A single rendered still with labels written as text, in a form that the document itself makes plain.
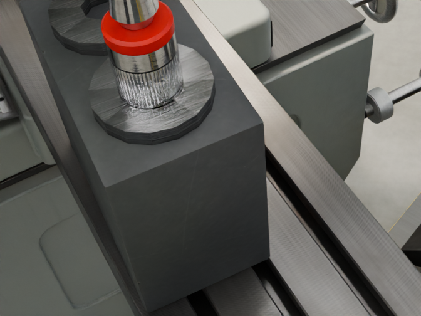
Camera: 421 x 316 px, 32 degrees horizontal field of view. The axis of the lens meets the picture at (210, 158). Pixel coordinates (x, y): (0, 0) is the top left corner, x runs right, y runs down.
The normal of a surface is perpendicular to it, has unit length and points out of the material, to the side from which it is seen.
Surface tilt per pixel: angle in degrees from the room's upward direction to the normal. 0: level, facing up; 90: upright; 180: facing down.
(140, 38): 0
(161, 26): 0
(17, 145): 90
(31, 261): 90
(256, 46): 90
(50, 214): 90
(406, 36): 0
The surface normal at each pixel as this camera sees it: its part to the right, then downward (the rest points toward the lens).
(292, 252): -0.09, -0.62
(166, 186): 0.42, 0.69
